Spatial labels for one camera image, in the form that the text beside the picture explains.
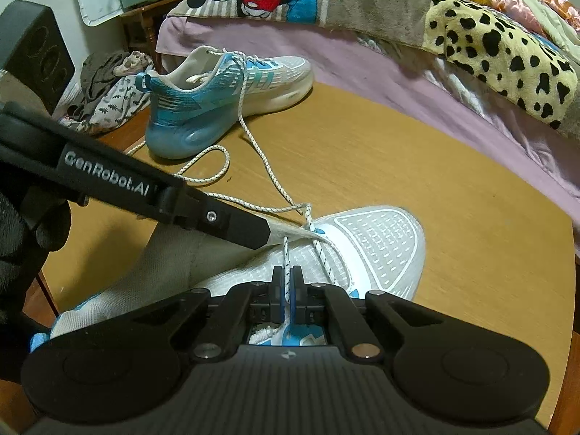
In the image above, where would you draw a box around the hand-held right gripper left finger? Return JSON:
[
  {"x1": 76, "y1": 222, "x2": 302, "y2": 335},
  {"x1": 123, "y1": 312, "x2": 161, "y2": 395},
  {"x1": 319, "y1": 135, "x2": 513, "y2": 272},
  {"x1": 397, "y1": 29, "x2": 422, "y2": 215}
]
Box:
[{"x1": 129, "y1": 266, "x2": 287, "y2": 363}]

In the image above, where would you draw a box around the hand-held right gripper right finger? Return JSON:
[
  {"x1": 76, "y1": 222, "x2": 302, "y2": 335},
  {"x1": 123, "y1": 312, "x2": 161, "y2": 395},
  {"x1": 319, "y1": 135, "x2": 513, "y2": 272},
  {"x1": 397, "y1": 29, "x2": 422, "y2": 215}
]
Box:
[{"x1": 290, "y1": 265, "x2": 448, "y2": 363}]

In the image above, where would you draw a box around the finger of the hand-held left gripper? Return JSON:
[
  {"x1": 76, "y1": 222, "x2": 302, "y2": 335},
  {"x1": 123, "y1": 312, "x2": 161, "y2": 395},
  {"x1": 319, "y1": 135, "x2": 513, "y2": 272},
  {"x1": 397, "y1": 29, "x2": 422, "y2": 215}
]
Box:
[{"x1": 156, "y1": 177, "x2": 275, "y2": 251}]

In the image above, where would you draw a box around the white speckled shoelace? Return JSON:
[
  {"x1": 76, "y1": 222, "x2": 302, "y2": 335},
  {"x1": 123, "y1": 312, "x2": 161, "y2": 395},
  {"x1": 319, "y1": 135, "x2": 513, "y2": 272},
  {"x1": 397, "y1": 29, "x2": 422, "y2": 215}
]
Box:
[{"x1": 272, "y1": 204, "x2": 359, "y2": 327}]

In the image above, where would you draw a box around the white and blue sneaker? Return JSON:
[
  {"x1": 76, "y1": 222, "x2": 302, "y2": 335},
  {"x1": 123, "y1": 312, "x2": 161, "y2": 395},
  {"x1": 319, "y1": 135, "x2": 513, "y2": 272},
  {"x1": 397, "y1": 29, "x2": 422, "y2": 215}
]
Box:
[
  {"x1": 28, "y1": 205, "x2": 427, "y2": 356},
  {"x1": 145, "y1": 45, "x2": 314, "y2": 160}
]

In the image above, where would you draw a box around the person's left hand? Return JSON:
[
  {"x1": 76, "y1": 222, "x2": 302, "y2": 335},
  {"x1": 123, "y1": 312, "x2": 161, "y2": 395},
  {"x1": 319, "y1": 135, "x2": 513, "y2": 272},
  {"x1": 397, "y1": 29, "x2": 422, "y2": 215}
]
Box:
[{"x1": 0, "y1": 190, "x2": 72, "y2": 327}]

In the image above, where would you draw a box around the heap of patterned clothes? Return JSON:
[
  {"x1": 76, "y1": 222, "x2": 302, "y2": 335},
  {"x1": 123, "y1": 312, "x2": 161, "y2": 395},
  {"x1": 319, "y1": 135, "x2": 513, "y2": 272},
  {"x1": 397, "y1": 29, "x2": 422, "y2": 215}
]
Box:
[{"x1": 57, "y1": 50, "x2": 157, "y2": 137}]

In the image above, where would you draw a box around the brown wooden chair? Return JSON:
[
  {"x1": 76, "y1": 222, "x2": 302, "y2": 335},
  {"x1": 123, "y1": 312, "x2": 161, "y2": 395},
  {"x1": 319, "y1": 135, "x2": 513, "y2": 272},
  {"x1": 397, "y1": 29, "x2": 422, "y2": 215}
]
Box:
[{"x1": 119, "y1": 0, "x2": 186, "y2": 75}]

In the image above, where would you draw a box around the grey cartoon printed blanket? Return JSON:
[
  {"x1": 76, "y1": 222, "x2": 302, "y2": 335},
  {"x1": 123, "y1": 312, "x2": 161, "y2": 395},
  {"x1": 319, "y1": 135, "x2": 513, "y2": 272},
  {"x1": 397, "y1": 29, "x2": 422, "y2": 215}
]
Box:
[{"x1": 174, "y1": 0, "x2": 580, "y2": 139}]

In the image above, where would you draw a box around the pink floral quilt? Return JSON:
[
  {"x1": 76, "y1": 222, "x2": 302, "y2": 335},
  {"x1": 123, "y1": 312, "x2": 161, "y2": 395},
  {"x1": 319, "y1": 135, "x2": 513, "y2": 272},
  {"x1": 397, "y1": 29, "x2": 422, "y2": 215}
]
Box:
[{"x1": 482, "y1": 0, "x2": 580, "y2": 50}]

